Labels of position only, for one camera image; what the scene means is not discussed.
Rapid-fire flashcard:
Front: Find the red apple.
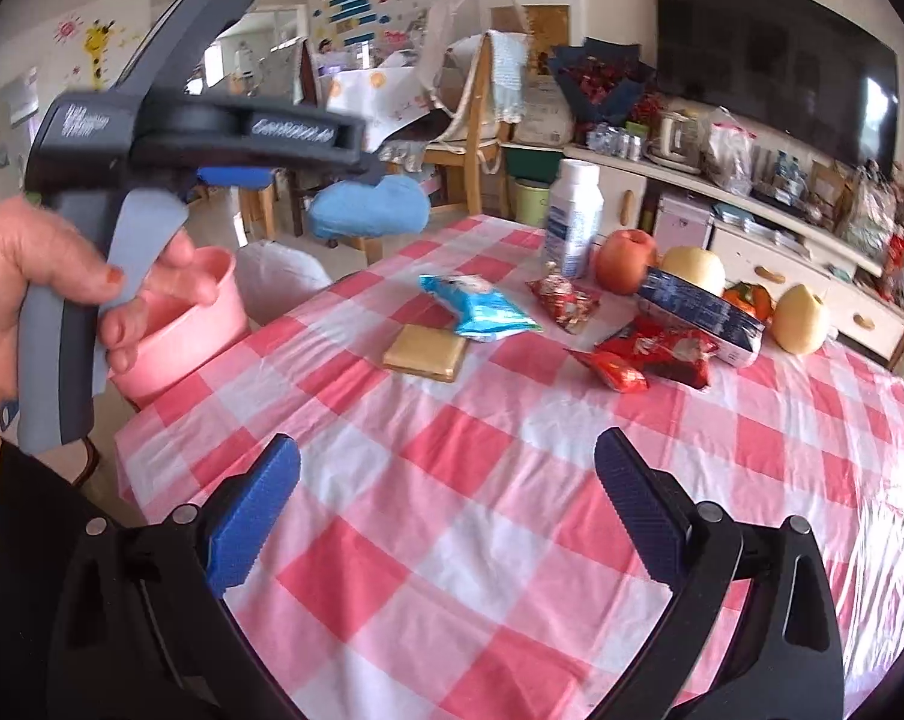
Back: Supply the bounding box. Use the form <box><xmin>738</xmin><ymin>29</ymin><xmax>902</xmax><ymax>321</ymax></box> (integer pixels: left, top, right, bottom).
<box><xmin>594</xmin><ymin>229</ymin><xmax>659</xmax><ymax>296</ymax></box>

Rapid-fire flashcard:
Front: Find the small red snack wrapper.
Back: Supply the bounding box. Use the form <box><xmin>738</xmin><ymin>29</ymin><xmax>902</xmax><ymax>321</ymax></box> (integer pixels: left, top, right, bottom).
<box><xmin>564</xmin><ymin>347</ymin><xmax>649</xmax><ymax>395</ymax></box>

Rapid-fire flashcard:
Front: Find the red silver candy wrapper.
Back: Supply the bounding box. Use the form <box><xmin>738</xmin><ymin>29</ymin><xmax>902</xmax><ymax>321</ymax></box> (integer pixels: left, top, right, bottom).
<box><xmin>525</xmin><ymin>274</ymin><xmax>603</xmax><ymax>336</ymax></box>

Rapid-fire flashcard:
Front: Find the small yellow pear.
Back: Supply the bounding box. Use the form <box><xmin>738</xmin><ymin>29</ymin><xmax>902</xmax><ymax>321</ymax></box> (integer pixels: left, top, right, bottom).
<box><xmin>768</xmin><ymin>283</ymin><xmax>830</xmax><ymax>356</ymax></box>

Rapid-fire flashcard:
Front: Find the blue seat cushion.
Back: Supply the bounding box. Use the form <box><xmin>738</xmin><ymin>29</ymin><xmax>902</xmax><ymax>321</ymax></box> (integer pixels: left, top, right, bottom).
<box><xmin>307</xmin><ymin>174</ymin><xmax>432</xmax><ymax>241</ymax></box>

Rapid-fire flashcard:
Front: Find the blue cartoon cow wrapper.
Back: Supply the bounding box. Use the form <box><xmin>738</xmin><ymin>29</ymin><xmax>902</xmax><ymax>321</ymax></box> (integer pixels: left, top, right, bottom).
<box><xmin>420</xmin><ymin>274</ymin><xmax>544</xmax><ymax>344</ymax></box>

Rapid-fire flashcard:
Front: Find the yellow giraffe wall sticker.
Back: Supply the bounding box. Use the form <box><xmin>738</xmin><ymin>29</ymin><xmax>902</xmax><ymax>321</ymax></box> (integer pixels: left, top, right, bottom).
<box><xmin>84</xmin><ymin>19</ymin><xmax>123</xmax><ymax>87</ymax></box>

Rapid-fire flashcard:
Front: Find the dark blue milk carton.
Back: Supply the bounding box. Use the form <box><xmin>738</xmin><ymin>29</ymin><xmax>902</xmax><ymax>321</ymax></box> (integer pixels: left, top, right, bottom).
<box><xmin>637</xmin><ymin>266</ymin><xmax>767</xmax><ymax>368</ymax></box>

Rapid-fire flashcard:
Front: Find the wooden chair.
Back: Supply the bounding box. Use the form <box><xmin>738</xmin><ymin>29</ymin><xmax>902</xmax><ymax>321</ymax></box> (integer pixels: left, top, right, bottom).
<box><xmin>422</xmin><ymin>30</ymin><xmax>532</xmax><ymax>215</ymax></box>

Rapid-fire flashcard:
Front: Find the pink storage box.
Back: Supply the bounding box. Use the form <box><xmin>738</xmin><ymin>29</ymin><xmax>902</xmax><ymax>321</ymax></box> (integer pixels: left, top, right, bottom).
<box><xmin>658</xmin><ymin>195</ymin><xmax>716</xmax><ymax>248</ymax></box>

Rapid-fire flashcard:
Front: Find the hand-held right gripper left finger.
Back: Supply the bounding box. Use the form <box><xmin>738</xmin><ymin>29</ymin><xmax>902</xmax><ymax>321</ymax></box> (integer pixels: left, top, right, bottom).
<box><xmin>47</xmin><ymin>433</ymin><xmax>303</xmax><ymax>720</ymax></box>

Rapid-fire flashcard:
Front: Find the pink checkered tablecloth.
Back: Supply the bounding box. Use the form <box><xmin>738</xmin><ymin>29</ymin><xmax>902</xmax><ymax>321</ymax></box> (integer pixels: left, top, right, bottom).
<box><xmin>114</xmin><ymin>214</ymin><xmax>904</xmax><ymax>720</ymax></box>

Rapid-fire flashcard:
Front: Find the clear plastic bag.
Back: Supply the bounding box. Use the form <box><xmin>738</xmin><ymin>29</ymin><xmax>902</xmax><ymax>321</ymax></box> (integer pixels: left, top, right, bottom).
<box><xmin>834</xmin><ymin>165</ymin><xmax>899</xmax><ymax>256</ymax></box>

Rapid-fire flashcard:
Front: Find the cream television cabinet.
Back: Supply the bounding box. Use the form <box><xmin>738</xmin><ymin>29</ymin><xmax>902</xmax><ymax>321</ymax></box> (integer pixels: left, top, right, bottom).
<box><xmin>497</xmin><ymin>139</ymin><xmax>904</xmax><ymax>372</ymax></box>

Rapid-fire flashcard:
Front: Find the white plastic bottle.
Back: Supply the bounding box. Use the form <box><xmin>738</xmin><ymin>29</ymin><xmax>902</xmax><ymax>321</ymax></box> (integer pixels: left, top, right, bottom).
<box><xmin>544</xmin><ymin>159</ymin><xmax>603</xmax><ymax>280</ymax></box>

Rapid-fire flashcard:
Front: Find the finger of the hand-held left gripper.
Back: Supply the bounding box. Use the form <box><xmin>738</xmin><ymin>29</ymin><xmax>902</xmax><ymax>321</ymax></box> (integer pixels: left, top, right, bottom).
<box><xmin>332</xmin><ymin>146</ymin><xmax>387</xmax><ymax>185</ymax></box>

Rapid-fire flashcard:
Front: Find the gold square packet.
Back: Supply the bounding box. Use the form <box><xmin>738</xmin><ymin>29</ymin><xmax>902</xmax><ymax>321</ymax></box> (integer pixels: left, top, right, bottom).
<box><xmin>381</xmin><ymin>324</ymin><xmax>469</xmax><ymax>383</ymax></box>

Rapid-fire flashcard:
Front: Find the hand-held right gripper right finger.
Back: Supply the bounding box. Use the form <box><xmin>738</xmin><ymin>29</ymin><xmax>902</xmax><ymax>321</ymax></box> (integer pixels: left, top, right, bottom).
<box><xmin>594</xmin><ymin>427</ymin><xmax>847</xmax><ymax>720</ymax></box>

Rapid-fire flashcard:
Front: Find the orange print white cloth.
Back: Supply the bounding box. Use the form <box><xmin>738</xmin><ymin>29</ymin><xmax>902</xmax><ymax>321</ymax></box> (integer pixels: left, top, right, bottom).
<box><xmin>324</xmin><ymin>64</ymin><xmax>453</xmax><ymax>132</ymax></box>

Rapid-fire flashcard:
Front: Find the white red-print plastic bag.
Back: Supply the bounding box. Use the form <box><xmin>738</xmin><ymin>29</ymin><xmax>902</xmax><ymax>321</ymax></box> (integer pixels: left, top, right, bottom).
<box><xmin>703</xmin><ymin>109</ymin><xmax>757</xmax><ymax>192</ymax></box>

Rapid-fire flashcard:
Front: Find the black television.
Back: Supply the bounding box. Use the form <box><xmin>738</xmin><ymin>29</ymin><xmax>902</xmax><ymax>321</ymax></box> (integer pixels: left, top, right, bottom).
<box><xmin>653</xmin><ymin>0</ymin><xmax>899</xmax><ymax>170</ymax></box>

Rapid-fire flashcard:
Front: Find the pink plastic bin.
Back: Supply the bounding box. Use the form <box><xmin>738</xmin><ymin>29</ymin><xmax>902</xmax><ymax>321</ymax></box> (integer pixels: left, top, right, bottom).
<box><xmin>110</xmin><ymin>246</ymin><xmax>252</xmax><ymax>400</ymax></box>

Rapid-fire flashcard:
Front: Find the orange tangerine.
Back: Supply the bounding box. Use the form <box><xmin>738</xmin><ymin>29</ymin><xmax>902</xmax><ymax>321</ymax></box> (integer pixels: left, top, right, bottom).
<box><xmin>722</xmin><ymin>281</ymin><xmax>776</xmax><ymax>322</ymax></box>

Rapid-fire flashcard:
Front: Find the green plastic bin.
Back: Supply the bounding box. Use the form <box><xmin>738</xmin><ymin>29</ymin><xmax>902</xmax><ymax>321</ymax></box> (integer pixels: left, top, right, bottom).
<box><xmin>513</xmin><ymin>178</ymin><xmax>558</xmax><ymax>227</ymax></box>

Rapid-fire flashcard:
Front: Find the large red snack wrapper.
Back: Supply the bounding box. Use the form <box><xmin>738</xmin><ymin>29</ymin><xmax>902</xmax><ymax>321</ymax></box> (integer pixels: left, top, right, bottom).
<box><xmin>594</xmin><ymin>317</ymin><xmax>721</xmax><ymax>391</ymax></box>

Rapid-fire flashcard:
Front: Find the glass kettle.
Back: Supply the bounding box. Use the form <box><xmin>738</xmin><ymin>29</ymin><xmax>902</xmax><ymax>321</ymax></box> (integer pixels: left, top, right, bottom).
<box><xmin>651</xmin><ymin>111</ymin><xmax>704</xmax><ymax>170</ymax></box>

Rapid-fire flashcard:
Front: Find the large yellow pear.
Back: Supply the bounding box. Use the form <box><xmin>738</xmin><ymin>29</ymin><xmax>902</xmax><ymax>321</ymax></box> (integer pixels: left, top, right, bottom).
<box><xmin>660</xmin><ymin>245</ymin><xmax>725</xmax><ymax>297</ymax></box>

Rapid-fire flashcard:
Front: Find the dark wrapped flower bouquet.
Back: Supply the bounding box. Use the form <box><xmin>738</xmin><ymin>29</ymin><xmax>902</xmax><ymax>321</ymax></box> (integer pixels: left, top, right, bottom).
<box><xmin>548</xmin><ymin>37</ymin><xmax>657</xmax><ymax>137</ymax></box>

